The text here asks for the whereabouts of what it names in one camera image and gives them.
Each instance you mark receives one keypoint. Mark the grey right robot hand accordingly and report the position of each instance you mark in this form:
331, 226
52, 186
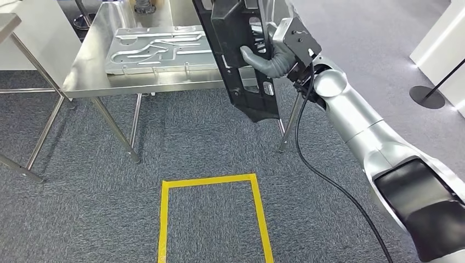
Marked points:
276, 65

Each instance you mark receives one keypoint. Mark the black plastic panel part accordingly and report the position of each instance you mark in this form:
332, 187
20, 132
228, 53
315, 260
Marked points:
250, 101

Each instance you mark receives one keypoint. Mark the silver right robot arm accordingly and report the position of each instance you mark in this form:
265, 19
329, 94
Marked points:
356, 112

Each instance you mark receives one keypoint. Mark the stainless steel workbench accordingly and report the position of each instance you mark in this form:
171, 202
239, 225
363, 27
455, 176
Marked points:
9, 23
94, 72

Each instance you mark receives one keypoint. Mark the stamped grey metal panel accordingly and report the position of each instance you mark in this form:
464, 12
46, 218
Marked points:
163, 54

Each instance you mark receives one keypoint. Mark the small metal cylinder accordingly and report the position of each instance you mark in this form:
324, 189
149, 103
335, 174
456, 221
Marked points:
143, 6

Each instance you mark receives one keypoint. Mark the white display plinth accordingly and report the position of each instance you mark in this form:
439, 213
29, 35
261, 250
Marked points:
43, 43
443, 43

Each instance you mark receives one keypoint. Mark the yellow floor tape square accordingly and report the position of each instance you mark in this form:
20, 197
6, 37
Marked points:
163, 225

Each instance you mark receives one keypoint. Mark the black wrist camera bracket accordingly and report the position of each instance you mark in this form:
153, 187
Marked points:
299, 74

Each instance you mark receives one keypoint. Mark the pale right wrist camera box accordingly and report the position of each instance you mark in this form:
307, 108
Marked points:
298, 41

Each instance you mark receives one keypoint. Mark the black stanchion post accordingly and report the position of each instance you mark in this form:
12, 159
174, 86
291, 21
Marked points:
427, 97
84, 22

